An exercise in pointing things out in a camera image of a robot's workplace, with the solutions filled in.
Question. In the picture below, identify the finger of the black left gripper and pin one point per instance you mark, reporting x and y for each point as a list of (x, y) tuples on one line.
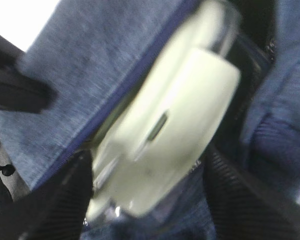
[(19, 93)]

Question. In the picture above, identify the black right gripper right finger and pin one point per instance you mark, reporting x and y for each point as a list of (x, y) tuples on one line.
[(244, 208)]

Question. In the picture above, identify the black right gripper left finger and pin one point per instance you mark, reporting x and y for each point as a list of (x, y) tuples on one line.
[(55, 210)]

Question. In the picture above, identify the dark blue lunch bag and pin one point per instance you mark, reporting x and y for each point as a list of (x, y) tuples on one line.
[(96, 53)]

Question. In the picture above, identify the green lid glass container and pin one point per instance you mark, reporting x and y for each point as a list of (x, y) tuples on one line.
[(154, 137)]

